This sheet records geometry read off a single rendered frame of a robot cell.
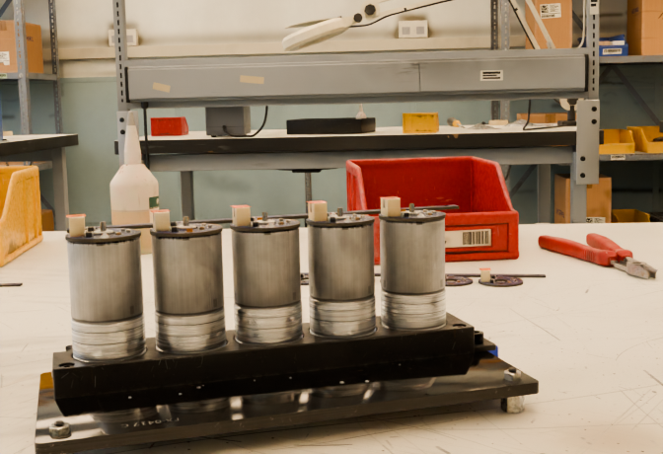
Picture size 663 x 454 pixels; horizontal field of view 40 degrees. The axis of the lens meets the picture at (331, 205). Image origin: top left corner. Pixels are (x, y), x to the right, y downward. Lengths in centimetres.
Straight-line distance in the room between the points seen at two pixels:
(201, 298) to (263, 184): 444
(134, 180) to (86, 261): 34
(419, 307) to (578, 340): 10
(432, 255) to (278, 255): 6
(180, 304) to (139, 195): 34
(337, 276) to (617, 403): 10
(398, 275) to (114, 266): 10
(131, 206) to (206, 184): 416
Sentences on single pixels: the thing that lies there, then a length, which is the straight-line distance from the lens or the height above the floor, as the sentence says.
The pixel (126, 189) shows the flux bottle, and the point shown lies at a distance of 65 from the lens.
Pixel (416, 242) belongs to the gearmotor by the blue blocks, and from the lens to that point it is 33.
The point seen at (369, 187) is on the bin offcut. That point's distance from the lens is 69.
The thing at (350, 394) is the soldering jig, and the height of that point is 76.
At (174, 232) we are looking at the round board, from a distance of 31.
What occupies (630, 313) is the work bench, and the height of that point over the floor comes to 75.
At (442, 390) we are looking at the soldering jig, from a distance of 30.
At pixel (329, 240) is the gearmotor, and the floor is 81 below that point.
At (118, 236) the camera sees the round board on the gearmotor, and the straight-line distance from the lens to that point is 31.
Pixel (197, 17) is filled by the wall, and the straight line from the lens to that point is 482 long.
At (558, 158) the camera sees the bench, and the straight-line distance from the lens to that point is 268.
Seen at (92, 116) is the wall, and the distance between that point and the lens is 494.
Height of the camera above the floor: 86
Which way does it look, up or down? 7 degrees down
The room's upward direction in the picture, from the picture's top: 1 degrees counter-clockwise
